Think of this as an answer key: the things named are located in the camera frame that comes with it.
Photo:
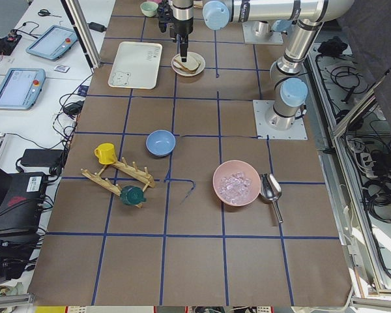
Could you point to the blue bowl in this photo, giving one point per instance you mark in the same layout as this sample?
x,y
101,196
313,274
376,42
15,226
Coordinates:
x,y
160,143

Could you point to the yellow mug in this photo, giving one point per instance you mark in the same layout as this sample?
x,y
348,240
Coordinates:
x,y
105,153

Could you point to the aluminium frame post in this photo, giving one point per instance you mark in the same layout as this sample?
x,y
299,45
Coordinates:
x,y
80,26

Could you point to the metal ice scoop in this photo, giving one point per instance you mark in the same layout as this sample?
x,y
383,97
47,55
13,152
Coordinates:
x,y
271,192

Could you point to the bread slice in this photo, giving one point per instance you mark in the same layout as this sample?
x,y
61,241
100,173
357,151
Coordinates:
x,y
176,63
191,65

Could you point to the black scissors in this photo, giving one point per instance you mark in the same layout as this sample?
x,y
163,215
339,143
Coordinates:
x,y
45,12

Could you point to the pink bowl with ice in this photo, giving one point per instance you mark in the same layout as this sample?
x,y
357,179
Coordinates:
x,y
236,183

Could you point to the lower blue teach pendant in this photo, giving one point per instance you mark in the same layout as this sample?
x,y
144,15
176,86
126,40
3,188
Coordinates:
x,y
21,87

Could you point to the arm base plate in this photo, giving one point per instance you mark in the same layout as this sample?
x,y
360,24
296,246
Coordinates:
x,y
261,33
269,125

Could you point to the upper blue teach pendant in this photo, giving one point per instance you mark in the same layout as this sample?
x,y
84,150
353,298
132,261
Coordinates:
x,y
53,43

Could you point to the white round plate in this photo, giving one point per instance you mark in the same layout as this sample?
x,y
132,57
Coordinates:
x,y
190,74

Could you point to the black computer box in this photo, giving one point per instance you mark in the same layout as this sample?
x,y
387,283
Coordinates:
x,y
21,195

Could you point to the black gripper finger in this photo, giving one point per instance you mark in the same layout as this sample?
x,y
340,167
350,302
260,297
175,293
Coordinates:
x,y
183,40

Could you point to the black power brick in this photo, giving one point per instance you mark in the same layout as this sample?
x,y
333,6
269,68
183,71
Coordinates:
x,y
42,158

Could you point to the cream bear serving tray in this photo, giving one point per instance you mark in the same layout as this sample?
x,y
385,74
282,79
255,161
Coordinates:
x,y
136,65

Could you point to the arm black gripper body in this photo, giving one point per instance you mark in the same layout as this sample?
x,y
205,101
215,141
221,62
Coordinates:
x,y
182,29

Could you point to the green bowl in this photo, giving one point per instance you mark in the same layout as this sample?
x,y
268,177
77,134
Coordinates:
x,y
149,8

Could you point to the blue teach pendant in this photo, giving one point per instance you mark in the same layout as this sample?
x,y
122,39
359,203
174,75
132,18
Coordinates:
x,y
53,43
21,87

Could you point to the dark green mug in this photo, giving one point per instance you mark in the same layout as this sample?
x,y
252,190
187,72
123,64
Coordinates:
x,y
132,195

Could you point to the black power adapter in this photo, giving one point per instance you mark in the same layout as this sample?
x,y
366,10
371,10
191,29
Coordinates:
x,y
97,27

